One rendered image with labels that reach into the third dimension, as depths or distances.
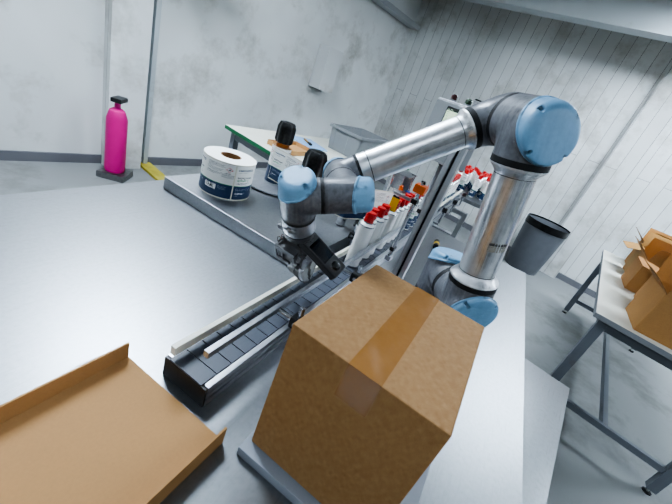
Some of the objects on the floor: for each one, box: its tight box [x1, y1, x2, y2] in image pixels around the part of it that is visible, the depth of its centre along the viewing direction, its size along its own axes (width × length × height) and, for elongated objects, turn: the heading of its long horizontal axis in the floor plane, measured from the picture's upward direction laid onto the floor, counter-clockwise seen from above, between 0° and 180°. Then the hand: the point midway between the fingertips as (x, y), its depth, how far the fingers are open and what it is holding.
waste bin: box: [505, 213, 571, 276], centre depth 464 cm, size 54×54×68 cm
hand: (308, 279), depth 94 cm, fingers closed
